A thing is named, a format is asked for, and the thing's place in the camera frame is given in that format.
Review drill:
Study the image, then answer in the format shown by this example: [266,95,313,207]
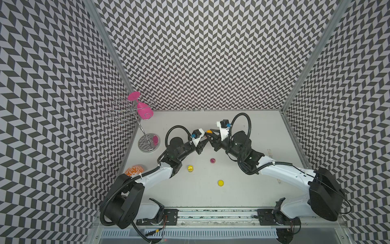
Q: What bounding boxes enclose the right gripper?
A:
[204,130,243,160]

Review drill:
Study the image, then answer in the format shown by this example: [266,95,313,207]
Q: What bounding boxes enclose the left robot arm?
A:
[99,129,209,229]

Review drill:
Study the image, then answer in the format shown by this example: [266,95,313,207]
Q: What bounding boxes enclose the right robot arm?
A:
[205,112,351,225]

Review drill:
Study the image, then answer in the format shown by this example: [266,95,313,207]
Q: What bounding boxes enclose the yellow paint jar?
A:
[187,165,194,172]

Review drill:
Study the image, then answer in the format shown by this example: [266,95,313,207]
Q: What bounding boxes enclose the pink plastic wine glass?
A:
[128,91,154,120]

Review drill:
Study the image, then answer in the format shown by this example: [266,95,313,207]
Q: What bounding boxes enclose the orange patterned plate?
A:
[124,165,145,176]

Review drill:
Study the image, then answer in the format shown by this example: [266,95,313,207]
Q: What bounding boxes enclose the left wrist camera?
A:
[191,128,205,147]

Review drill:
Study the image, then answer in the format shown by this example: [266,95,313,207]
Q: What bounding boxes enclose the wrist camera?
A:
[216,120,231,141]
[191,128,205,147]

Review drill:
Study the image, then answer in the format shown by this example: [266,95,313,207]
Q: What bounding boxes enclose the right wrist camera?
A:
[216,120,231,141]

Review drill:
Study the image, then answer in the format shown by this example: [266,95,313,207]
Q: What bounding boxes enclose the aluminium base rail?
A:
[135,207,346,229]

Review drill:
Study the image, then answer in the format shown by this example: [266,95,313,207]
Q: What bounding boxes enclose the chrome wire glass rack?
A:
[105,101,160,153]

